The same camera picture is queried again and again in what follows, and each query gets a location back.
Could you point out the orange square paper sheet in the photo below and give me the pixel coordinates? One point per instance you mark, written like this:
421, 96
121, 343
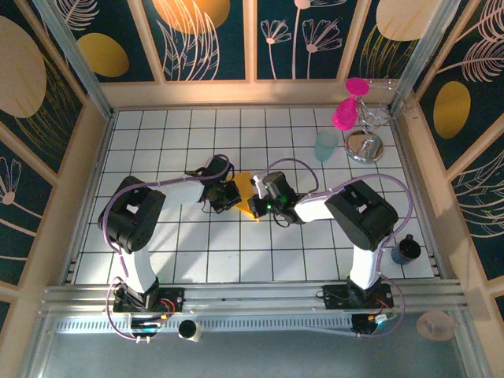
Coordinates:
244, 189

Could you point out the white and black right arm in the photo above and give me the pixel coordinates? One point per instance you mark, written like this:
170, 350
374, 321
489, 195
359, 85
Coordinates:
364, 264

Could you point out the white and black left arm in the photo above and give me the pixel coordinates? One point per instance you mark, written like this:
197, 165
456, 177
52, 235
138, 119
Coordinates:
138, 267

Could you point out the frosted teal plastic cup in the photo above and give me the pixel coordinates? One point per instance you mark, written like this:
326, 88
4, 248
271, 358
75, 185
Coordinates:
326, 145

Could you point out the oval pink sponge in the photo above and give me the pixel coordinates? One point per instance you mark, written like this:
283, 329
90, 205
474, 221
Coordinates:
345, 115

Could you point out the slotted metal strip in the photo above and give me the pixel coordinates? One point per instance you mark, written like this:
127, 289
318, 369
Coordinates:
256, 325

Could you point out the dark blue mug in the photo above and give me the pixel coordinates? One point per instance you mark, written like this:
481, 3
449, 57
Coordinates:
405, 250

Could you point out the round pink sponge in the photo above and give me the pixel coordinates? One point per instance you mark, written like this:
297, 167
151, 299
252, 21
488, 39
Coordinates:
357, 86

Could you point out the clear pink glass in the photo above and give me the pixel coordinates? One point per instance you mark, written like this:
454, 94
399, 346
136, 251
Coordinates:
435, 325

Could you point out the aluminium mounting rail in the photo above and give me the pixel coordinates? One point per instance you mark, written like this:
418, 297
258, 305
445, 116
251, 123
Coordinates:
256, 295

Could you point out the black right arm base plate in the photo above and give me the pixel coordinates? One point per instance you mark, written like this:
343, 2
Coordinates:
332, 294

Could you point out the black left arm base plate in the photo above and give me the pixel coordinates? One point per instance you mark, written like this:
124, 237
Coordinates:
176, 295

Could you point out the aluminium frame post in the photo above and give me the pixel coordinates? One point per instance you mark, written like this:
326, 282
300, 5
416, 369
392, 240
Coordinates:
75, 59
423, 51

